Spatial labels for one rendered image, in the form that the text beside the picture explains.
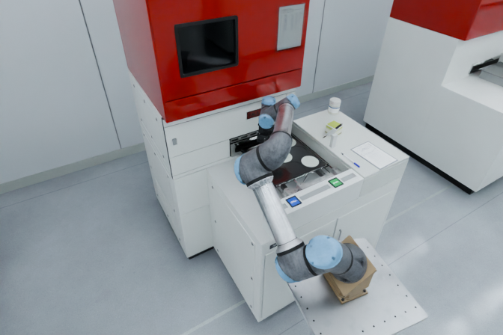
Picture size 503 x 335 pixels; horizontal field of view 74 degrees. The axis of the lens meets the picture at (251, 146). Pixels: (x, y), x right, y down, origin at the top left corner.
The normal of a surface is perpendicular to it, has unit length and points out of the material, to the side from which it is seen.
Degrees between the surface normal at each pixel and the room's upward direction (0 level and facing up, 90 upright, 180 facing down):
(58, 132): 90
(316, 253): 37
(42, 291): 0
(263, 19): 90
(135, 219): 0
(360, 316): 0
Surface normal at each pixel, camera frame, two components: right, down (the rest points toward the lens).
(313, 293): 0.01, -0.80
